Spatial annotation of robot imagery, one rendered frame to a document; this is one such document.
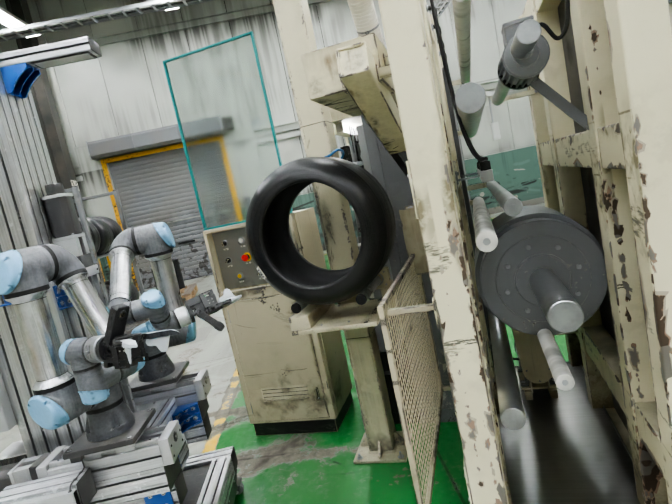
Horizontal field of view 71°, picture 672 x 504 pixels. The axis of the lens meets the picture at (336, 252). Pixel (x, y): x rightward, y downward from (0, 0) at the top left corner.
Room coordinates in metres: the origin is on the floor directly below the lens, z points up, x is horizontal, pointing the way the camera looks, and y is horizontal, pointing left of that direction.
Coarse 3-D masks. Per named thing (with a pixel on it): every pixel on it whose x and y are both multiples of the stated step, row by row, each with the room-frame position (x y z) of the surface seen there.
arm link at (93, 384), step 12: (84, 372) 1.30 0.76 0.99; (96, 372) 1.31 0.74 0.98; (108, 372) 1.35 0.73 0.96; (120, 372) 1.38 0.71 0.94; (84, 384) 1.29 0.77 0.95; (96, 384) 1.31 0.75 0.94; (108, 384) 1.34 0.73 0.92; (84, 396) 1.30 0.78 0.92; (96, 396) 1.30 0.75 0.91; (108, 396) 1.34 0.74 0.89
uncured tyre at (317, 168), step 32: (320, 160) 1.84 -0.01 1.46; (256, 192) 1.92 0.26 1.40; (288, 192) 2.15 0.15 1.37; (352, 192) 1.77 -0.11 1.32; (384, 192) 1.94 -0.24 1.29; (256, 224) 1.89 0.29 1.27; (288, 224) 2.19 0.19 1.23; (384, 224) 1.78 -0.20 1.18; (256, 256) 1.91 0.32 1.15; (288, 256) 2.16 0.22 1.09; (384, 256) 1.81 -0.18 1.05; (288, 288) 1.87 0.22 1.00; (320, 288) 1.83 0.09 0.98; (352, 288) 1.81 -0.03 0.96
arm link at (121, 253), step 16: (128, 240) 1.93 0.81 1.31; (112, 256) 1.88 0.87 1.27; (128, 256) 1.89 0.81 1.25; (112, 272) 1.80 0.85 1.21; (128, 272) 1.82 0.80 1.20; (112, 288) 1.73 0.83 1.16; (128, 288) 1.75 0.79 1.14; (112, 304) 1.67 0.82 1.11; (128, 304) 1.66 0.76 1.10; (128, 320) 1.65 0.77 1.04
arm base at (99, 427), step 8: (120, 400) 1.51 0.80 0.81; (104, 408) 1.46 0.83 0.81; (112, 408) 1.47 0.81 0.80; (120, 408) 1.50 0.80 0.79; (128, 408) 1.53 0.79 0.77; (88, 416) 1.47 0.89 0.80; (96, 416) 1.45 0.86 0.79; (104, 416) 1.46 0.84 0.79; (112, 416) 1.47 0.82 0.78; (120, 416) 1.48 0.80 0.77; (128, 416) 1.50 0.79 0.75; (88, 424) 1.47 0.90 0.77; (96, 424) 1.45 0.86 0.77; (104, 424) 1.45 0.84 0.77; (112, 424) 1.46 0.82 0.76; (120, 424) 1.48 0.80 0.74; (128, 424) 1.49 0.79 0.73; (88, 432) 1.47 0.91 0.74; (96, 432) 1.44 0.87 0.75; (104, 432) 1.44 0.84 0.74; (112, 432) 1.45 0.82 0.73; (120, 432) 1.46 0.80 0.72; (88, 440) 1.46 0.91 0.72; (96, 440) 1.44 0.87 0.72
